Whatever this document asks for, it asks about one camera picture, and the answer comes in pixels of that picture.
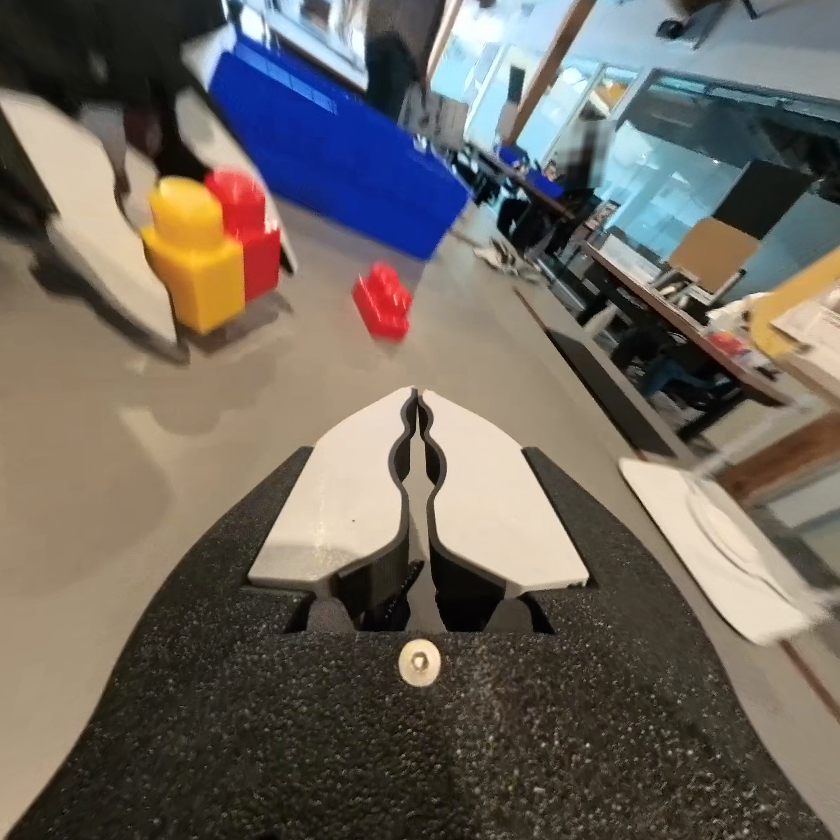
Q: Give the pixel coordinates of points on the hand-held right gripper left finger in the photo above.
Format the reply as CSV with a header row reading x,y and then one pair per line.
x,y
341,499

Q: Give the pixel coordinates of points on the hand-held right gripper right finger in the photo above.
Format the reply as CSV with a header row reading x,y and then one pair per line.
x,y
499,512

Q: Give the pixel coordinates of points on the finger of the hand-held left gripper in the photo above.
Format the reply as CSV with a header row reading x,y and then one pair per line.
x,y
253,161
92,216

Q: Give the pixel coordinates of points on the red single-stud mega block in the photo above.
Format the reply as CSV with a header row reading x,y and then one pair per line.
x,y
253,216

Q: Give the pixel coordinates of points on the yellow single-stud mega block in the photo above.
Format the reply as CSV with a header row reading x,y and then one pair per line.
x,y
197,275

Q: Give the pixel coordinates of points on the red double-stud mega block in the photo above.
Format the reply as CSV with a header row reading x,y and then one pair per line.
x,y
384,302

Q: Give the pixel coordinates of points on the blue plastic bin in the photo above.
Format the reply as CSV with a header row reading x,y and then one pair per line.
x,y
341,151

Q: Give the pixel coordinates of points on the black furniture panel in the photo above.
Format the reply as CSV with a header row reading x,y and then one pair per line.
x,y
617,394

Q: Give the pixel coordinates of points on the white flat plate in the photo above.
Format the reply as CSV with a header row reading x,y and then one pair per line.
x,y
715,544

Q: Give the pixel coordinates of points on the black and white crumpled object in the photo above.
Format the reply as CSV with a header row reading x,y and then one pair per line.
x,y
508,259

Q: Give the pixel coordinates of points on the brown long table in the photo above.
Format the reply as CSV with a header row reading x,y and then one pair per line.
x,y
689,325

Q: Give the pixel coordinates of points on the wooden beam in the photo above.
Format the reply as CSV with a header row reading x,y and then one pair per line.
x,y
551,65

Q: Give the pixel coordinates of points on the yellow round table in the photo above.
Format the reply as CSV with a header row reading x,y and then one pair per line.
x,y
768,328

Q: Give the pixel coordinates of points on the cardboard box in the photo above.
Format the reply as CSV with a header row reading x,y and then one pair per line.
x,y
712,256

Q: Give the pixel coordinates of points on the black monitor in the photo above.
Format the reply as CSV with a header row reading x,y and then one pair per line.
x,y
761,197

